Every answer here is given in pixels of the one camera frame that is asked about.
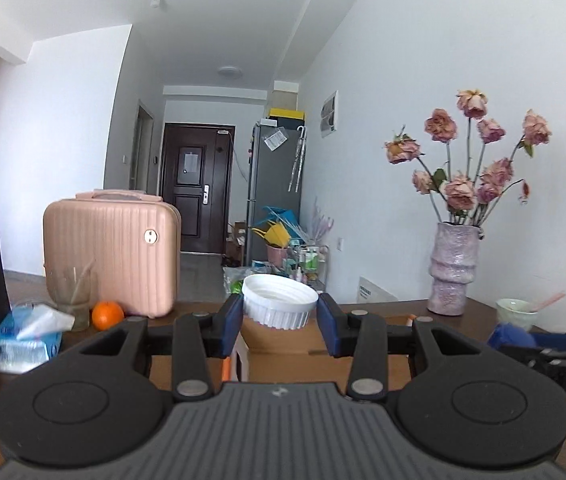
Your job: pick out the ceiling lamp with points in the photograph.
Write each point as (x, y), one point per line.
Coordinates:
(230, 72)

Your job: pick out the glass cup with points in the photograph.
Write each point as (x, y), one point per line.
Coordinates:
(71, 290)

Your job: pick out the red cardboard box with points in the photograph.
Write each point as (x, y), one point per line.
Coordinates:
(268, 355)

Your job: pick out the purple textured vase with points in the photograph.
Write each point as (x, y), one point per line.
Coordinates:
(453, 267)

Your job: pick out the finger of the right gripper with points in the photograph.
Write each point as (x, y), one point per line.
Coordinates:
(511, 335)

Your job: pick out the tissue pack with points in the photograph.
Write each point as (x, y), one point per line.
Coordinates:
(31, 335)

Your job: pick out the orange fruit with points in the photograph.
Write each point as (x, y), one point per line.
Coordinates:
(106, 314)

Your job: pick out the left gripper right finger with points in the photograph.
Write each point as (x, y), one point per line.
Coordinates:
(362, 337)

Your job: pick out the yellow box on fridge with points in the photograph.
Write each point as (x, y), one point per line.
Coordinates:
(275, 112)

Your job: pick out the dark brown door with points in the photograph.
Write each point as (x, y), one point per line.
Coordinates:
(196, 178)

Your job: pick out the white ramekin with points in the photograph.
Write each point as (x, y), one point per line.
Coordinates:
(277, 302)

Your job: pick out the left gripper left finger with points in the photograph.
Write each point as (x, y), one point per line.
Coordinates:
(195, 340)

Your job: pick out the pink spoon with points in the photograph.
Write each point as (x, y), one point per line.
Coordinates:
(548, 302)

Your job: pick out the grey refrigerator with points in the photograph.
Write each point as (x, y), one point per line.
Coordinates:
(271, 161)

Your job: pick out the pink ribbed suitcase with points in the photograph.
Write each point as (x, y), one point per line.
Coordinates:
(133, 240)

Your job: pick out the pale green bowl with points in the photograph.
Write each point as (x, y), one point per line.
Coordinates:
(519, 313)

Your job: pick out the dried pink roses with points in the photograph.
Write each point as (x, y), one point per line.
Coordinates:
(464, 190)

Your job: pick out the cart with clutter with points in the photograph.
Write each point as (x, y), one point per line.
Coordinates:
(278, 246)

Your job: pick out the wall vent panel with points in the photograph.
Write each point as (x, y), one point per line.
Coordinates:
(329, 115)

